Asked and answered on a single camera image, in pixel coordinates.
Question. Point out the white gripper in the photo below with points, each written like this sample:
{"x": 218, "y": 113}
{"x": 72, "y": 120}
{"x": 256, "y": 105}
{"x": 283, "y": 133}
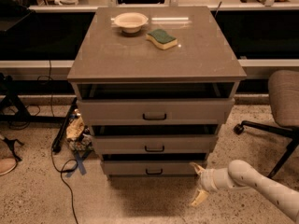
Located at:
{"x": 207, "y": 180}

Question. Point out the grey bottom drawer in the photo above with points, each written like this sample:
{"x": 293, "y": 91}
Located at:
{"x": 147, "y": 168}

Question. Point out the grey drawer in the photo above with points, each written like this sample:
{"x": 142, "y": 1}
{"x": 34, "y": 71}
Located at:
{"x": 154, "y": 144}
{"x": 147, "y": 168}
{"x": 155, "y": 111}

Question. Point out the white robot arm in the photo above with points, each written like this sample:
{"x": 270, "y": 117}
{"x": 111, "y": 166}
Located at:
{"x": 240, "y": 175}

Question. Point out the grey middle drawer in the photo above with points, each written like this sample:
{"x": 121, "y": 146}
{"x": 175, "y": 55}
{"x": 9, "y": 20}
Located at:
{"x": 154, "y": 144}

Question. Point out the grey drawer cabinet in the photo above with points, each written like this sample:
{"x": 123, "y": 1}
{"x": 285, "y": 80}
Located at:
{"x": 113, "y": 66}

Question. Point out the grey top drawer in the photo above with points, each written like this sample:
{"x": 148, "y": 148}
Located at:
{"x": 155, "y": 111}

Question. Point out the blue tape cross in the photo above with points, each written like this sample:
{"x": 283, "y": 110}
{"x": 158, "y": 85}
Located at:
{"x": 80, "y": 157}

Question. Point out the office chair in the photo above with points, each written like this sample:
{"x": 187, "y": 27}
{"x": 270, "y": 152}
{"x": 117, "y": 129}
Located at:
{"x": 283, "y": 89}

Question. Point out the black power strip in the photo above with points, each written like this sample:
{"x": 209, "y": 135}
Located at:
{"x": 56, "y": 147}

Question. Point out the green yellow sponge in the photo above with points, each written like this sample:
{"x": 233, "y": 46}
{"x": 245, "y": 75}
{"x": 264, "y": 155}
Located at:
{"x": 161, "y": 39}

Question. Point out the white paper bowl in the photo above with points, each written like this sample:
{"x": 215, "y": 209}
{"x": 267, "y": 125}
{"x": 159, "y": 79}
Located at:
{"x": 131, "y": 22}

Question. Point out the black desk leg frame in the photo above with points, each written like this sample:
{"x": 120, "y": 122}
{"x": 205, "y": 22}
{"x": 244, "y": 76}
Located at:
{"x": 22, "y": 114}

